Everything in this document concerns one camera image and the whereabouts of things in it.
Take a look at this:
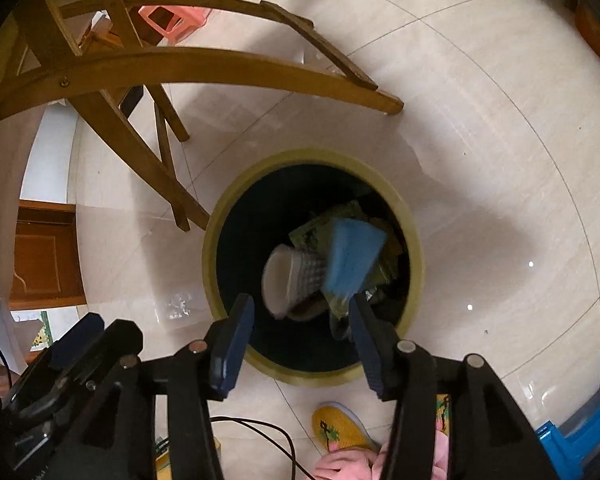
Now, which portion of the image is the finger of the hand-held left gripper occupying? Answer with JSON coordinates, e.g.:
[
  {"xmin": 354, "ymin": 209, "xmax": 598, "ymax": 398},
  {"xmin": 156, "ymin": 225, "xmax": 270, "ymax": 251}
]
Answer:
[
  {"xmin": 45, "ymin": 312, "xmax": 105, "ymax": 368},
  {"xmin": 55, "ymin": 319, "xmax": 144, "ymax": 401}
]

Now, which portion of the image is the green yellow packet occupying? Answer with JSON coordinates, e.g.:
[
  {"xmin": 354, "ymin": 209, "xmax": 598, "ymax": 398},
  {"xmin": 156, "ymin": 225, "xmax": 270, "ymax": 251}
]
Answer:
[{"xmin": 288, "ymin": 200, "xmax": 403, "ymax": 321}]

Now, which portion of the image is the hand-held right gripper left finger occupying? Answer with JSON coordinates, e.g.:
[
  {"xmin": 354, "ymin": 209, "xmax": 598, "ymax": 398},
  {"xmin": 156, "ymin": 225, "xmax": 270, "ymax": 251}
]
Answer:
[{"xmin": 45, "ymin": 294, "xmax": 256, "ymax": 480}]

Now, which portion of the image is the checkered paper cup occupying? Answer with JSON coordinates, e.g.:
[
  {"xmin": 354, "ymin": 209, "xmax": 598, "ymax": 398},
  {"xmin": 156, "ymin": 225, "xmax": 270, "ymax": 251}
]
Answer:
[{"xmin": 261, "ymin": 245, "xmax": 328, "ymax": 321}]

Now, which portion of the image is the black cable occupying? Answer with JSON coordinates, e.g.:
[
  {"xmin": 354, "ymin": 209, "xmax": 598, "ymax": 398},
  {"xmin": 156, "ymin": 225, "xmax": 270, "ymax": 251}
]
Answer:
[{"xmin": 152, "ymin": 415, "xmax": 301, "ymax": 480}]

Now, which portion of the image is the light blue white box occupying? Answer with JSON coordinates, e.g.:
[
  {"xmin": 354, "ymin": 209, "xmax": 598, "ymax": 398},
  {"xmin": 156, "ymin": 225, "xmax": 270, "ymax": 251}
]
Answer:
[{"xmin": 321, "ymin": 216, "xmax": 387, "ymax": 297}]

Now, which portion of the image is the orange bucket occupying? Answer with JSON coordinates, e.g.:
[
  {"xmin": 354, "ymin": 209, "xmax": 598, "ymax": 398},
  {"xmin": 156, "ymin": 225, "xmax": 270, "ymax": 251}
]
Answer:
[{"xmin": 575, "ymin": 0, "xmax": 600, "ymax": 71}]

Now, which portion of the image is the yellow bin with black liner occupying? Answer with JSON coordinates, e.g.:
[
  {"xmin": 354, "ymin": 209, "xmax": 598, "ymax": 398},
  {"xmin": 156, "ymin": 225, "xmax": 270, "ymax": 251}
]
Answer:
[{"xmin": 201, "ymin": 148, "xmax": 425, "ymax": 387}]

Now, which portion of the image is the colourful wall sticker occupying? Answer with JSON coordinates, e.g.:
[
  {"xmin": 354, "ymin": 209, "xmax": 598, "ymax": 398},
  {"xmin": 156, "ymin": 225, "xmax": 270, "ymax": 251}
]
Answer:
[{"xmin": 10, "ymin": 310, "xmax": 81, "ymax": 351}]

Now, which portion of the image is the yellow slipper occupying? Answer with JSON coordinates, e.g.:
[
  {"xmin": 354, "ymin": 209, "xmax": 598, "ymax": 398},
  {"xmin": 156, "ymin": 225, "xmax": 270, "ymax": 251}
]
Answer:
[
  {"xmin": 311, "ymin": 401, "xmax": 379, "ymax": 455},
  {"xmin": 435, "ymin": 394, "xmax": 453, "ymax": 432}
]

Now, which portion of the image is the blue plastic stool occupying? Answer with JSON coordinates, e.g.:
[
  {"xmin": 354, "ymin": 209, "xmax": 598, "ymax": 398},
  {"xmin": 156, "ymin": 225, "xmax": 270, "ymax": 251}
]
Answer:
[{"xmin": 535, "ymin": 345, "xmax": 600, "ymax": 480}]

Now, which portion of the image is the pink plastic stool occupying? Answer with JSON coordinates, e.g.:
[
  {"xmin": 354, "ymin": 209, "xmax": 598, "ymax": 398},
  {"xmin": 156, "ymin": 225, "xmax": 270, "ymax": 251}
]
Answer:
[{"xmin": 138, "ymin": 0, "xmax": 213, "ymax": 43}]

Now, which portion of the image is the wooden door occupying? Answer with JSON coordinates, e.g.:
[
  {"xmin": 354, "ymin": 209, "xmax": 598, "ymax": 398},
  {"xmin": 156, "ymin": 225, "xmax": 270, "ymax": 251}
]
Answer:
[{"xmin": 9, "ymin": 199, "xmax": 88, "ymax": 311}]

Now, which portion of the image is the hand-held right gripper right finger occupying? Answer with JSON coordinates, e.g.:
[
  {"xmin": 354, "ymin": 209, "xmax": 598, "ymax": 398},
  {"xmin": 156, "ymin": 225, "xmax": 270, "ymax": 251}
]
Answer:
[{"xmin": 349, "ymin": 292, "xmax": 561, "ymax": 480}]

